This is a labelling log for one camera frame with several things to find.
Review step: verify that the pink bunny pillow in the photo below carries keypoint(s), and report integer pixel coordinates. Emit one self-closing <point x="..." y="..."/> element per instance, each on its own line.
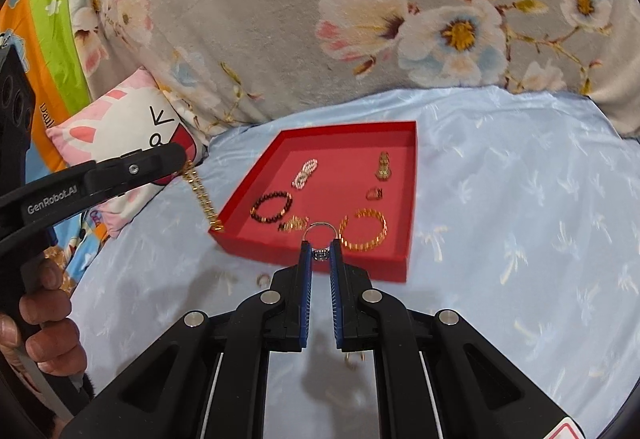
<point x="125" y="119"/>

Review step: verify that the grey floral blanket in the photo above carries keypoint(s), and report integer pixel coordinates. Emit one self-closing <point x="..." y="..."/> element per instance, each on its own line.
<point x="275" y="19"/>

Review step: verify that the red cardboard box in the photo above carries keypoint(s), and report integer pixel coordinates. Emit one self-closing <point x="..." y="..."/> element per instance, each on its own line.
<point x="340" y="159"/>

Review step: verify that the light blue palm-print sheet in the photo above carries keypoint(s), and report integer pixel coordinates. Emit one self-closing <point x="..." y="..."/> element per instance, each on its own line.
<point x="500" y="244"/>

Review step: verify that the colourful cartoon blanket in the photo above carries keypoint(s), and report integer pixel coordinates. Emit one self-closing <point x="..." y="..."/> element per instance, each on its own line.
<point x="55" y="34"/>

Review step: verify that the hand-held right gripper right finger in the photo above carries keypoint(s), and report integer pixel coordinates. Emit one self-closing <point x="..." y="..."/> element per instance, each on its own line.
<point x="336" y="299"/>

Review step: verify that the person's left hand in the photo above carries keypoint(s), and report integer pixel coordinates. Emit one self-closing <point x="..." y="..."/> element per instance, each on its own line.
<point x="50" y="329"/>

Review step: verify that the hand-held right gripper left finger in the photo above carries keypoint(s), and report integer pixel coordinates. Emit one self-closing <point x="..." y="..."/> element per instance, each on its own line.
<point x="305" y="299"/>

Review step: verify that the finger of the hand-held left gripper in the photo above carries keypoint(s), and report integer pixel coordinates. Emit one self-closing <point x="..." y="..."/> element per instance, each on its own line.
<point x="140" y="166"/>

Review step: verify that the small gold hoop earring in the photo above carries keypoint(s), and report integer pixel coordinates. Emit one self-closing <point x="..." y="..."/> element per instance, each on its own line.
<point x="350" y="361"/>

